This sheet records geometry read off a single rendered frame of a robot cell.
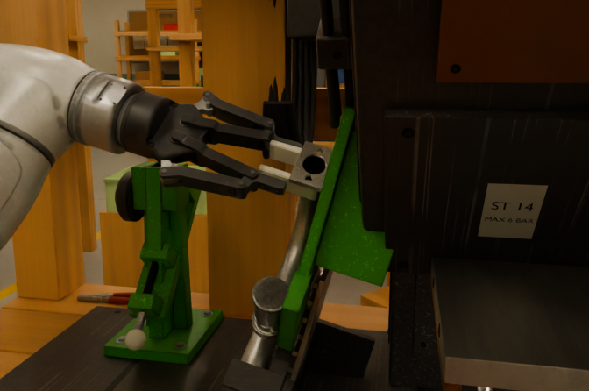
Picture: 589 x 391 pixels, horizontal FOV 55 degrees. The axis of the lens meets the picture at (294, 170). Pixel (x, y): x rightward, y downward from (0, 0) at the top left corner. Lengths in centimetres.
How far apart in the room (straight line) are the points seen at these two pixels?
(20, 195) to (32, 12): 49
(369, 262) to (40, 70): 43
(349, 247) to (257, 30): 47
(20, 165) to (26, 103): 7
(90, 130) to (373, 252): 35
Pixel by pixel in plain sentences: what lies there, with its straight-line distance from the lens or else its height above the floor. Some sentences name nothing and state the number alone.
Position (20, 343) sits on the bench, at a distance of 103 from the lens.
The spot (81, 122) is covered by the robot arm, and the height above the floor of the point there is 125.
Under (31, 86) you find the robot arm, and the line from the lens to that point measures 70.
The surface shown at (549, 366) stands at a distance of 39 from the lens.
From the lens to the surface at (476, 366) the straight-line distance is 38.
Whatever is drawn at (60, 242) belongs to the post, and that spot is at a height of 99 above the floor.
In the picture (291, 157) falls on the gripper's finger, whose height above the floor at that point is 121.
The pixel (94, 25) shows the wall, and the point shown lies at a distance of 1181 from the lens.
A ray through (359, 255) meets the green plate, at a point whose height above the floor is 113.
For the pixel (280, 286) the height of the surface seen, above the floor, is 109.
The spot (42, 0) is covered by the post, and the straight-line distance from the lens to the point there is 111.
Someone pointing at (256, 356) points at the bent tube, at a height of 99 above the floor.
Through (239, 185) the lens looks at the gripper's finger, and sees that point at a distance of 61.
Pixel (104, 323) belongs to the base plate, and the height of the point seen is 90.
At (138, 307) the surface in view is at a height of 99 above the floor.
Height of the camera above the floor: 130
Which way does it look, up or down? 10 degrees down
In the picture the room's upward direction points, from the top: straight up
